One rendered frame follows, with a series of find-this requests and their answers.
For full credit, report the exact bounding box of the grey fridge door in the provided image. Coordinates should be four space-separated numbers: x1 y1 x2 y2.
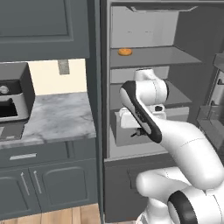
196 52 224 153

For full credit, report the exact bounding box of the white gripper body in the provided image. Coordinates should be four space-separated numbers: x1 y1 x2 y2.
117 107 144 130

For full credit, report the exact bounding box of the grey digital scale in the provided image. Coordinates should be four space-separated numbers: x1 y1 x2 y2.
0 120 26 142

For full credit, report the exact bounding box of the dark grey wall cupboard door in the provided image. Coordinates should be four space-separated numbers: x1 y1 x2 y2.
0 0 91 63

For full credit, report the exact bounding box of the silver cupboard door handle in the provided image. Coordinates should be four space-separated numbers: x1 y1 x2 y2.
31 170 43 195
19 171 31 197

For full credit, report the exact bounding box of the grey open fridge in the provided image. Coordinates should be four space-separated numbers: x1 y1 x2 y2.
100 0 224 224

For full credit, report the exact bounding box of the black coffee machine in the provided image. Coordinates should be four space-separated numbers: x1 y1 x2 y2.
0 61 37 123

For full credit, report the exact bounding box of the grey fridge shelf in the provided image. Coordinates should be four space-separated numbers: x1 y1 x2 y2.
109 45 203 70
109 79 194 111

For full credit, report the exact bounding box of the orange round food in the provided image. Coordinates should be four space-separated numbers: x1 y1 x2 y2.
117 47 133 57

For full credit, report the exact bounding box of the silver drawer handle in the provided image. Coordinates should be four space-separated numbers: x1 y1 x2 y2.
9 152 38 161

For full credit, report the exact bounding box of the grey wall socket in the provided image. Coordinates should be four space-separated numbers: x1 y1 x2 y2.
57 59 71 76

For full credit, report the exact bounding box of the dark grey drawer front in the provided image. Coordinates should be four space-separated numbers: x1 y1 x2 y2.
0 141 72 170

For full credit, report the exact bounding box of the dark grey fridge freezer drawer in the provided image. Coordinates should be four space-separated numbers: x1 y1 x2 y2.
103 152 182 224

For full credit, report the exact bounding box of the pale fridge crisper drawer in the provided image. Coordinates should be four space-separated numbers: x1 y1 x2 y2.
109 106 191 148

